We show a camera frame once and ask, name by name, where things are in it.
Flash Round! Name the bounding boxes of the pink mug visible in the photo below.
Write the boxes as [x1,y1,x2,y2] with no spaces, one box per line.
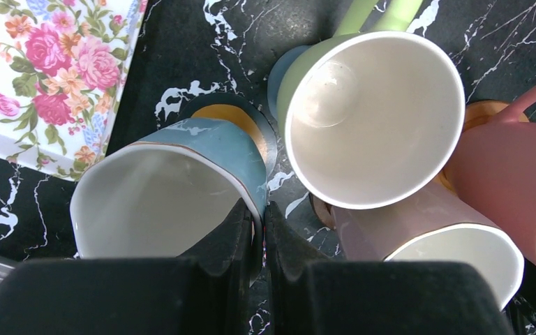
[443,86,536,265]

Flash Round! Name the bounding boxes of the orange smiley coaster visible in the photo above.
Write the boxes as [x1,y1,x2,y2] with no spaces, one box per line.
[177,92,278,175]

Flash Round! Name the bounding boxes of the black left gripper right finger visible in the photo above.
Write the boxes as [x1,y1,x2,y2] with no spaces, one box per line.
[265,202,512,334]

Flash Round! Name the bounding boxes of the blue grey coaster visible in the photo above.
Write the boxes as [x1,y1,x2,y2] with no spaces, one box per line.
[267,45,310,121]

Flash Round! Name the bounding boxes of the floral tray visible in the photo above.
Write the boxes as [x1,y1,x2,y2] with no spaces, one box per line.
[0,0,147,181]

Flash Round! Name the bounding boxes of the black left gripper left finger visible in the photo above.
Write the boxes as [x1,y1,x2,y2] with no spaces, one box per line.
[0,200,252,334]

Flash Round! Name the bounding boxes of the dark brown coaster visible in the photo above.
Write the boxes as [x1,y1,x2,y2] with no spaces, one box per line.
[309,193,336,230]

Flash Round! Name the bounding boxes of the green mug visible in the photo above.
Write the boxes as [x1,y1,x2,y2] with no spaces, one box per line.
[273,1,466,209]

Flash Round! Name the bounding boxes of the blue mug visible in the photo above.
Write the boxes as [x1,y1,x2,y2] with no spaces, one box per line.
[70,117,267,279]

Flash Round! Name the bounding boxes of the orange wooden coaster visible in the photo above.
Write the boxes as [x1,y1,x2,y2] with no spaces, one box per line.
[439,100,536,214]

